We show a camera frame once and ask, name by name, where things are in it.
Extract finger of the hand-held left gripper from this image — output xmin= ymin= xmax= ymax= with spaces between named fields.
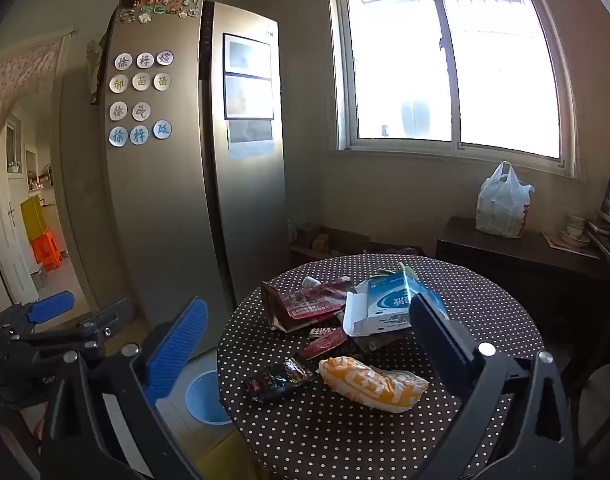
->
xmin=0 ymin=291 xmax=76 ymax=342
xmin=22 ymin=298 xmax=136 ymax=358

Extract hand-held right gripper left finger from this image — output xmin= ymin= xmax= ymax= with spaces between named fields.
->
xmin=40 ymin=297 xmax=209 ymax=480

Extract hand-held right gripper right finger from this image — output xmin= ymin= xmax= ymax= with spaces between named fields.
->
xmin=409 ymin=293 xmax=577 ymax=480

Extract blue trash bin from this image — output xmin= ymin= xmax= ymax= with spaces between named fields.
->
xmin=185 ymin=370 xmax=236 ymax=426

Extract orange yellow snack bag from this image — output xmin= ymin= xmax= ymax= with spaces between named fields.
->
xmin=319 ymin=356 xmax=430 ymax=414

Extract red paper bag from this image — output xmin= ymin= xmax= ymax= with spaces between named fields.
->
xmin=261 ymin=276 xmax=359 ymax=334

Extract orange plastic stool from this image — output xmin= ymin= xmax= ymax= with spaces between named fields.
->
xmin=31 ymin=230 xmax=64 ymax=269

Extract white blue carton box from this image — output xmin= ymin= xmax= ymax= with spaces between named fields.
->
xmin=342 ymin=272 xmax=452 ymax=337

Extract yellow plastic crate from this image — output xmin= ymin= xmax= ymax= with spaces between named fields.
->
xmin=20 ymin=195 xmax=50 ymax=241

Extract white door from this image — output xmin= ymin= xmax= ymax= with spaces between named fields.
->
xmin=0 ymin=115 xmax=38 ymax=306

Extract dark wooden cabinet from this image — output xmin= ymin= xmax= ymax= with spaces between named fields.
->
xmin=435 ymin=216 xmax=610 ymax=311

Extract black snack packet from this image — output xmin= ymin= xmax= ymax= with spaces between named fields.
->
xmin=244 ymin=357 xmax=320 ymax=405

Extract red snack packet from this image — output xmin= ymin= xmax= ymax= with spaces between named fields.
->
xmin=305 ymin=326 xmax=350 ymax=359

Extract yellow seat cushion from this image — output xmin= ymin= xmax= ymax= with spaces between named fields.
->
xmin=195 ymin=430 xmax=258 ymax=480

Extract beige refrigerator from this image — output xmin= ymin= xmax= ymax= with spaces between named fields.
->
xmin=102 ymin=0 xmax=291 ymax=361

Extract open cardboard box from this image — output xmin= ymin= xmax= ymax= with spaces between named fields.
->
xmin=290 ymin=222 xmax=372 ymax=262

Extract brown polka dot tablecloth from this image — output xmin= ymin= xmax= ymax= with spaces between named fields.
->
xmin=217 ymin=254 xmax=546 ymax=480

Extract white plastic bag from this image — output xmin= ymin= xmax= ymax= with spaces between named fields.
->
xmin=475 ymin=161 xmax=535 ymax=239

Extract pink place mat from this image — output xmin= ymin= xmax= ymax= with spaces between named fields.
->
xmin=542 ymin=230 xmax=604 ymax=260

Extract dark wooden chair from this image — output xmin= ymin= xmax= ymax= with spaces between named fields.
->
xmin=560 ymin=290 xmax=610 ymax=466

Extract stack of bowls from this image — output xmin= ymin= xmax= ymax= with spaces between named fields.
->
xmin=559 ymin=214 xmax=590 ymax=248

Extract pale paper sheet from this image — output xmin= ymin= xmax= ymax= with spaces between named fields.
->
xmin=227 ymin=119 xmax=276 ymax=161

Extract floral curtain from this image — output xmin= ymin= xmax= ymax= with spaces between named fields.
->
xmin=0 ymin=30 xmax=74 ymax=161

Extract sliding window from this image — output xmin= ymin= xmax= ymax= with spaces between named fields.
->
xmin=329 ymin=0 xmax=584 ymax=181

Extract round character fridge magnets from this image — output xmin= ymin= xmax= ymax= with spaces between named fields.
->
xmin=107 ymin=50 xmax=175 ymax=149

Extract black double photo frame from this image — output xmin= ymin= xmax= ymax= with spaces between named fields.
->
xmin=222 ymin=33 xmax=276 ymax=121

